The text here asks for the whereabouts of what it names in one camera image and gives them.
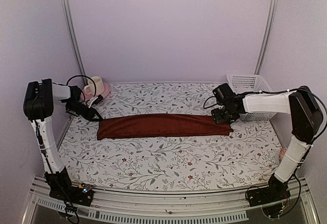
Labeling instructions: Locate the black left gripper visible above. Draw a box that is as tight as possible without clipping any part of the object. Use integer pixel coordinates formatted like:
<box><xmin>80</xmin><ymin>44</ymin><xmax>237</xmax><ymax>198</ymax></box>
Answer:
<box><xmin>67</xmin><ymin>101</ymin><xmax>103</xmax><ymax>121</ymax></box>

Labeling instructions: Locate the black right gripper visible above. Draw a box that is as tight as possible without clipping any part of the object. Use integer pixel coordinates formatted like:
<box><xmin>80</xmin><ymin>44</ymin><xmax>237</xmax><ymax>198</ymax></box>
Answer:
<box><xmin>212</xmin><ymin>106</ymin><xmax>240</xmax><ymax>125</ymax></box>

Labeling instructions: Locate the dark red towel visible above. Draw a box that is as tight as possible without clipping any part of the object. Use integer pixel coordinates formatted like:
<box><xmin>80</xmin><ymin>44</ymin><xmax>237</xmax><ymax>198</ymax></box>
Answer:
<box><xmin>97</xmin><ymin>114</ymin><xmax>233</xmax><ymax>140</ymax></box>

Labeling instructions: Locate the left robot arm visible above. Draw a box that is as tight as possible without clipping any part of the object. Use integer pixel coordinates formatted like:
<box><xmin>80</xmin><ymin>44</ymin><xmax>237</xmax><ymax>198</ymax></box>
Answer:
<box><xmin>23</xmin><ymin>79</ymin><xmax>103</xmax><ymax>201</ymax></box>

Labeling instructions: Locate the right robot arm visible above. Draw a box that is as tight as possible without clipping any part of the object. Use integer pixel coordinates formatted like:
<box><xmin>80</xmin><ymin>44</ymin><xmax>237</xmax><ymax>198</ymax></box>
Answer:
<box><xmin>211</xmin><ymin>83</ymin><xmax>326</xmax><ymax>202</ymax></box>

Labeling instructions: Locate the pink saucer plate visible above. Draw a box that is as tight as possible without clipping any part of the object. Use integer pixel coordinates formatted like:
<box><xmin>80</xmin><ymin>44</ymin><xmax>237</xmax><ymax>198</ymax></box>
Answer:
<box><xmin>80</xmin><ymin>83</ymin><xmax>110</xmax><ymax>101</ymax></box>

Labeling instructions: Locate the white plastic basket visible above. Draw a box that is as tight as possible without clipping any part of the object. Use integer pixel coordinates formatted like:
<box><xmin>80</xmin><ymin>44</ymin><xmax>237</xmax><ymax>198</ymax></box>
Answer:
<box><xmin>226</xmin><ymin>74</ymin><xmax>276</xmax><ymax>121</ymax></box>

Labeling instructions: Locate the cream ribbed mug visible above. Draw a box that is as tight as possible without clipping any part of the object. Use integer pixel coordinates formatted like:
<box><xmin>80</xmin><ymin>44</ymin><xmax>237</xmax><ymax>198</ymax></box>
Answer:
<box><xmin>85</xmin><ymin>76</ymin><xmax>104</xmax><ymax>95</ymax></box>

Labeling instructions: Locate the pink object at right edge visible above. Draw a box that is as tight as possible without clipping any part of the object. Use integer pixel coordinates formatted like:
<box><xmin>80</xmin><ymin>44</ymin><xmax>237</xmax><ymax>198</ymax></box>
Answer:
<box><xmin>278</xmin><ymin>147</ymin><xmax>288</xmax><ymax>162</ymax></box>

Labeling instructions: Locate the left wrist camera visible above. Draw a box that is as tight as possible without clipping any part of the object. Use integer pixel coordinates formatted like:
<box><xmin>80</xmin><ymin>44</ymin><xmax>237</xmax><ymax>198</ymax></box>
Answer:
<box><xmin>88</xmin><ymin>95</ymin><xmax>103</xmax><ymax>107</ymax></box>

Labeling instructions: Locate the front aluminium rail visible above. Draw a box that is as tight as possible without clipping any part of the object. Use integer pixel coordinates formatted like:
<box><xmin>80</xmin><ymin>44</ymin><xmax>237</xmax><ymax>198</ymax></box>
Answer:
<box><xmin>22</xmin><ymin>177</ymin><xmax>322</xmax><ymax>223</ymax></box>

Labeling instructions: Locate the right aluminium frame post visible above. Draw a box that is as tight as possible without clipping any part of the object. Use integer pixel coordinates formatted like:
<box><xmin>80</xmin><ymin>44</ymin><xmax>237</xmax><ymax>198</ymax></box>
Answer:
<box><xmin>254</xmin><ymin>0</ymin><xmax>278</xmax><ymax>75</ymax></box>

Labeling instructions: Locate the aluminium frame post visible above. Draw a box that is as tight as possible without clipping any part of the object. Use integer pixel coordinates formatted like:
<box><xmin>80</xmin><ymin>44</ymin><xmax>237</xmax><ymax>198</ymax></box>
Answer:
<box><xmin>254</xmin><ymin>0</ymin><xmax>278</xmax><ymax>75</ymax></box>
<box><xmin>61</xmin><ymin>0</ymin><xmax>87</xmax><ymax>85</ymax></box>

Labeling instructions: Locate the left aluminium frame post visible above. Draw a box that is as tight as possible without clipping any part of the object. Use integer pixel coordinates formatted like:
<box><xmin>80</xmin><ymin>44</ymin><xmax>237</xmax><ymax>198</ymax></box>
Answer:
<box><xmin>61</xmin><ymin>0</ymin><xmax>87</xmax><ymax>85</ymax></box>

